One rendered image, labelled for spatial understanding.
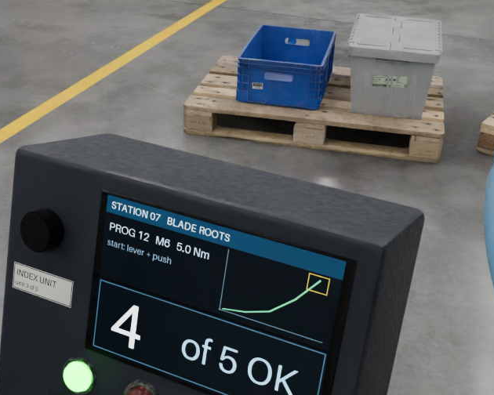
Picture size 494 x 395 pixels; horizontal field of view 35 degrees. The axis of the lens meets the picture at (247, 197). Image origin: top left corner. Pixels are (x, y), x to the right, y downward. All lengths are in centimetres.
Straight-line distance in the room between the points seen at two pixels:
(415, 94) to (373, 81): 19
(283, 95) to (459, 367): 173
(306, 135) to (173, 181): 312
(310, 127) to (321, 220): 313
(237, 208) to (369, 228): 8
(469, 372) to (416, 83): 160
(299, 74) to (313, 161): 41
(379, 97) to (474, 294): 124
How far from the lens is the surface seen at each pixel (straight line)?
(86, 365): 55
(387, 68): 358
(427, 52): 356
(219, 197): 47
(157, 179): 49
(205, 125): 368
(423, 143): 357
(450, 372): 238
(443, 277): 279
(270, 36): 420
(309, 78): 361
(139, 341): 52
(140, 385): 53
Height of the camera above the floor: 147
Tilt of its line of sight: 28 degrees down
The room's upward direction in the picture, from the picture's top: 2 degrees clockwise
